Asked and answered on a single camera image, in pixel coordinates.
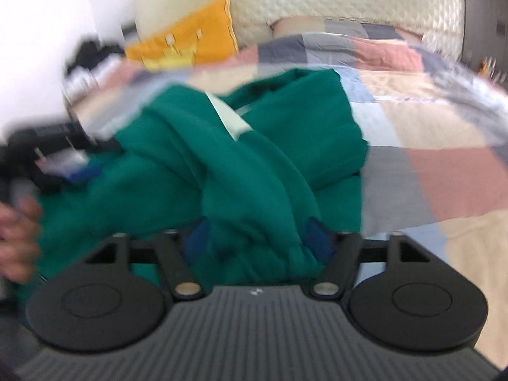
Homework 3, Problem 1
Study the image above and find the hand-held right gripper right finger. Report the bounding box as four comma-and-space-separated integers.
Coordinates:
302, 217, 434, 299

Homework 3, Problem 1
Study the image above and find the grey wardrobe cabinet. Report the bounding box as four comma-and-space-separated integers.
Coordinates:
462, 0, 508, 70

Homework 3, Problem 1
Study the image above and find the patchwork quilt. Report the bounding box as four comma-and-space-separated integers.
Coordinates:
65, 32, 508, 350

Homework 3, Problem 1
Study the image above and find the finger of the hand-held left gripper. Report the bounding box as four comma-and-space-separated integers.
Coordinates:
63, 163, 103, 186

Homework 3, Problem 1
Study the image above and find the yellow crown pillow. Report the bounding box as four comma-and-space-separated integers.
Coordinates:
124, 0, 239, 73

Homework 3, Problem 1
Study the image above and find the black clothes pile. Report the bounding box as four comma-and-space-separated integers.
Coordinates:
75, 39, 124, 66

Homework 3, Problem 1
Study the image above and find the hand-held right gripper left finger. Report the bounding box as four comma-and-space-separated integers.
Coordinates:
85, 218, 212, 299

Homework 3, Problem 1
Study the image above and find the person's left hand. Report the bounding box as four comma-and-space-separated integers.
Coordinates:
0, 197, 43, 283

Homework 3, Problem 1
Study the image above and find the cluster of cosmetic bottles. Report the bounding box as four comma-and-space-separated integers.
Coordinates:
478, 56, 498, 78

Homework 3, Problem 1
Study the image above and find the patchwork pillow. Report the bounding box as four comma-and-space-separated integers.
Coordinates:
269, 16, 422, 46

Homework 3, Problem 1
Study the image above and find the white clothes pile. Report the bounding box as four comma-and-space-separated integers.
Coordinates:
63, 59, 117, 102

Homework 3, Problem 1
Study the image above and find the green hoodie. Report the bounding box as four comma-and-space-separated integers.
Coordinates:
16, 67, 371, 287

